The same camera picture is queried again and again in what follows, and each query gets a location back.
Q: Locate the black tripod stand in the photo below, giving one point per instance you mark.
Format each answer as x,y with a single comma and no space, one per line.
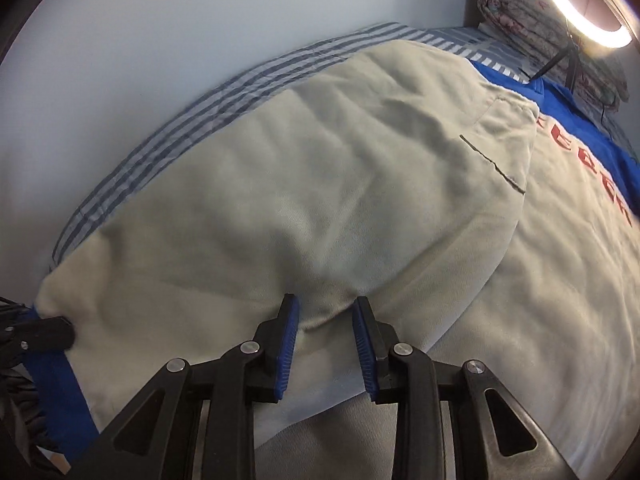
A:
570,67

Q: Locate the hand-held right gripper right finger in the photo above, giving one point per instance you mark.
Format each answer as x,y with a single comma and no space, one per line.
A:
362,352

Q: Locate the person's striped clothing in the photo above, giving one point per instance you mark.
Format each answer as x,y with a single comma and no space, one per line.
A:
20,405

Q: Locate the folded floral quilt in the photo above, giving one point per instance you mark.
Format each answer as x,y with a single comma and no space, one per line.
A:
520,25

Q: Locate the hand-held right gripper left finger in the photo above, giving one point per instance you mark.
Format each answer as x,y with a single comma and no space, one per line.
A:
287,347

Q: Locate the blue patterned bed sheet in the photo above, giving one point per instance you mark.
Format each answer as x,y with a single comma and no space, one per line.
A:
480,52

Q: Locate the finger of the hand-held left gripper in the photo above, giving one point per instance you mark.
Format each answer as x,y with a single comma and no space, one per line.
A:
50,332

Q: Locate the beige and blue jacket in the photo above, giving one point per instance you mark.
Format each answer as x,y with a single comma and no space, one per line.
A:
320,185

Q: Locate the blue striped blanket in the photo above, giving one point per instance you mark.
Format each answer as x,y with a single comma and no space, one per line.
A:
200,110

